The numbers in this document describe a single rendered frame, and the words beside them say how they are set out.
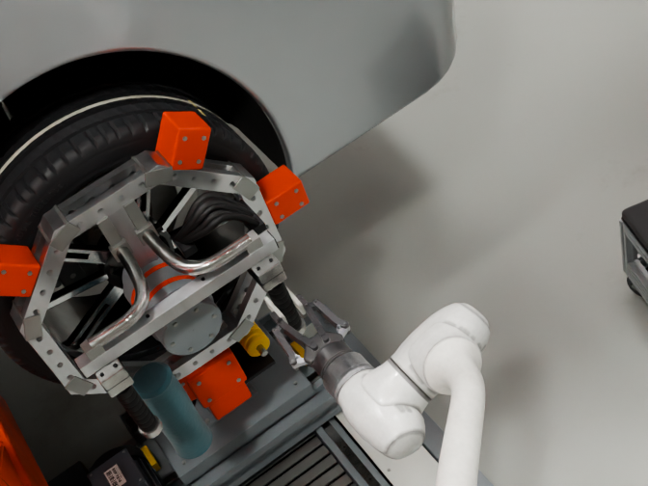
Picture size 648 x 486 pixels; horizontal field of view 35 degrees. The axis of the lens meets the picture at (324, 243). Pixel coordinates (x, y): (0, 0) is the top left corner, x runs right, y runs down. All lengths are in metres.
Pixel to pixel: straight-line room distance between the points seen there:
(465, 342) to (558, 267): 1.30
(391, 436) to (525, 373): 1.11
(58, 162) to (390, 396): 0.75
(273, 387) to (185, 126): 0.94
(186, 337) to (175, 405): 0.19
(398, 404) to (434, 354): 0.11
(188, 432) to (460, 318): 0.73
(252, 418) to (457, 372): 1.04
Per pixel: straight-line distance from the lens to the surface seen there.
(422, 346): 1.72
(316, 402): 2.68
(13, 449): 2.25
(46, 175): 1.96
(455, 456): 1.54
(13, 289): 1.96
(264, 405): 2.62
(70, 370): 2.14
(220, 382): 2.34
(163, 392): 2.09
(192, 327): 1.99
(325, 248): 3.20
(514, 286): 2.96
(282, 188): 2.12
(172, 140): 1.94
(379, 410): 1.73
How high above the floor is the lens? 2.31
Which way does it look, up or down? 46 degrees down
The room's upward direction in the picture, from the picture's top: 22 degrees counter-clockwise
